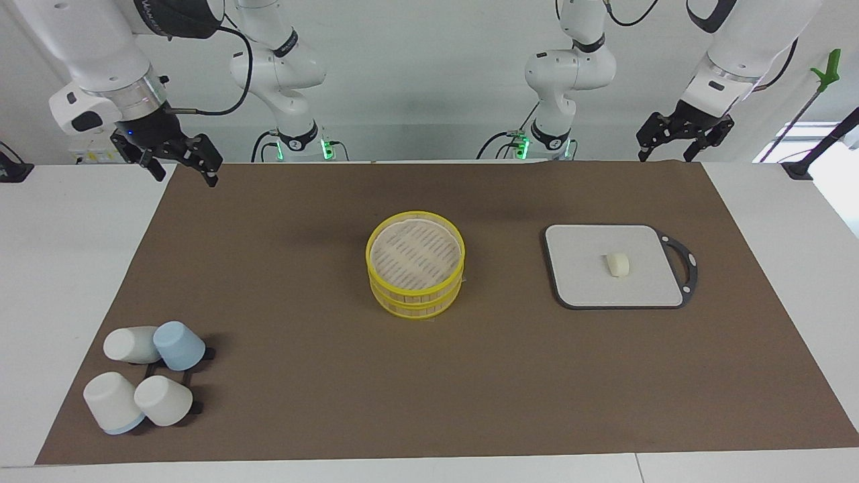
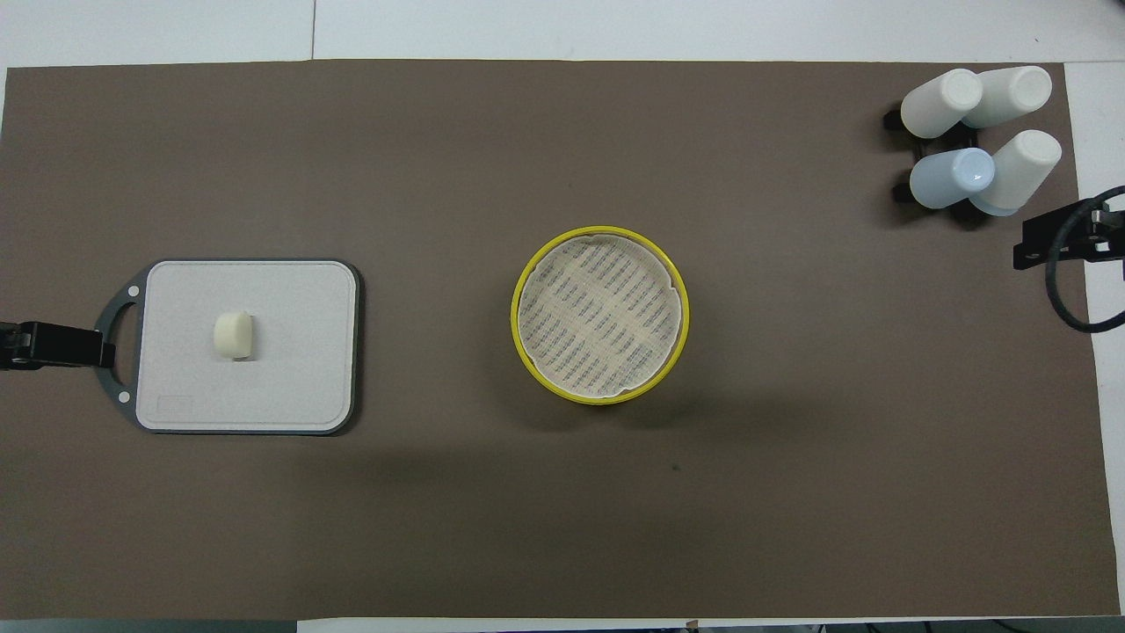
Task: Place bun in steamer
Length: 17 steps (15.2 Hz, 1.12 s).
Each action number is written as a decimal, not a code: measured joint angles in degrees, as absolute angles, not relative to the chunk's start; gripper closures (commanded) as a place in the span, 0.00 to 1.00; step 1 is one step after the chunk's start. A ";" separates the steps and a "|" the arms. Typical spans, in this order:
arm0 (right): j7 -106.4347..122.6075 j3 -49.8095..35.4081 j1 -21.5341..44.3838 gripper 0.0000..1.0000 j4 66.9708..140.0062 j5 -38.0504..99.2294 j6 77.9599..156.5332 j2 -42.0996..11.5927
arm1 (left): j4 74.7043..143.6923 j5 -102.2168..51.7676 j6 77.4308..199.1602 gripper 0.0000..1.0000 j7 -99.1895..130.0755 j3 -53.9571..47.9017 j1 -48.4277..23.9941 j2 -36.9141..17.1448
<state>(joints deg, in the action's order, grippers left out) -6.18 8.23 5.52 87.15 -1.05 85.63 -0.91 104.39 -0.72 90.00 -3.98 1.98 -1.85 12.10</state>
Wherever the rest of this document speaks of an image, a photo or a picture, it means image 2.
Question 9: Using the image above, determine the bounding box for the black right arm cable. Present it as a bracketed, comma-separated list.
[1044, 186, 1125, 333]

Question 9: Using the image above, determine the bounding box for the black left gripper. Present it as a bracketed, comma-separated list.
[0, 321, 116, 372]

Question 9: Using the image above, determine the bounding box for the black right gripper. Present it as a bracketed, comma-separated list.
[1012, 195, 1125, 271]

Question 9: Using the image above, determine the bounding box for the white perforated steamer liner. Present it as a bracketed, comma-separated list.
[518, 235, 684, 397]

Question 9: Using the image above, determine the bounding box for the light blue plastic cup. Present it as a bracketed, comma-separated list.
[909, 148, 996, 210]

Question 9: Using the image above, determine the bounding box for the white steamed bun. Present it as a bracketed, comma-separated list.
[214, 310, 257, 361]

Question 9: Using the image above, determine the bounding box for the white plastic cup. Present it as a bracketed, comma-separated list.
[969, 130, 1063, 217]
[962, 66, 1053, 130]
[900, 69, 983, 140]

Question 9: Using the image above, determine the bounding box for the brown table mat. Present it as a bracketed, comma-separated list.
[0, 59, 1121, 621]

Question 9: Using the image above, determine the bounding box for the yellow-rimmed bamboo steamer tier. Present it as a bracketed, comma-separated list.
[511, 226, 691, 406]

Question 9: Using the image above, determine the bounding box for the white grey-rimmed cutting board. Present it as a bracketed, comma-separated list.
[91, 258, 361, 437]

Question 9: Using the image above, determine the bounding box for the black cup rack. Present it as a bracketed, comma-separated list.
[883, 104, 990, 221]

